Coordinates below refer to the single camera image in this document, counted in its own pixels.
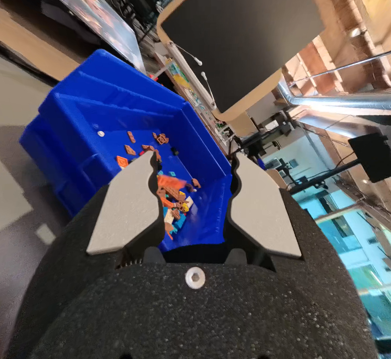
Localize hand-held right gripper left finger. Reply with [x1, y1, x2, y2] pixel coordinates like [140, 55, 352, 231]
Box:
[86, 150, 164, 256]

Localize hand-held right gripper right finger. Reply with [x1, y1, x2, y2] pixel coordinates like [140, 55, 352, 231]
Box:
[224, 153, 302, 259]

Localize orange toy brick plate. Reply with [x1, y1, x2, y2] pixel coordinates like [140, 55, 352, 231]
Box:
[157, 174, 187, 190]

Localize blue plastic bin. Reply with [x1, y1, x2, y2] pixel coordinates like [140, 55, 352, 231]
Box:
[19, 48, 235, 253]

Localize pile of loose toy bricks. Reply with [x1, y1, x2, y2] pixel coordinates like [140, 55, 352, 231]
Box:
[97, 130, 203, 241]

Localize black stand bar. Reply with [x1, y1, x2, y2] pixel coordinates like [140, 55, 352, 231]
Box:
[237, 133, 391, 196]

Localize black plywood-edged panel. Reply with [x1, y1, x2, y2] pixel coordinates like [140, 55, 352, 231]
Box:
[156, 0, 326, 123]

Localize open printed cardboard box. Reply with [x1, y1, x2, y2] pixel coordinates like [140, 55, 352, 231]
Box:
[0, 0, 148, 82]

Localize silver air duct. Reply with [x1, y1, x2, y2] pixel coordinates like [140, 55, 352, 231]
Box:
[276, 78, 391, 121]

